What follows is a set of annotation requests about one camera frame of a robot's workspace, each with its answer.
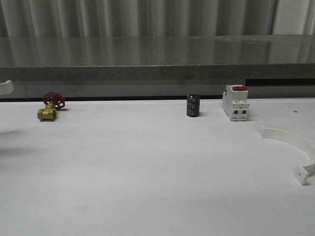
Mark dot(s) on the white half pipe clamp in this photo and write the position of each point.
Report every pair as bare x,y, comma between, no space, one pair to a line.
301,173
6,87

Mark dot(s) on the black cylindrical capacitor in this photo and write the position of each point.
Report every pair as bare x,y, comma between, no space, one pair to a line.
193,105

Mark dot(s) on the brass valve red handwheel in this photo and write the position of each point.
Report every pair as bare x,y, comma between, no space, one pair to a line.
53,101

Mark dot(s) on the grey stone ledge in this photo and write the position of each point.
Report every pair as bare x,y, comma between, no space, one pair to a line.
250,59

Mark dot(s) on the white circuit breaker red switch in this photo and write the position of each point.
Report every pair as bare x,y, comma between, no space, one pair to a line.
234,102

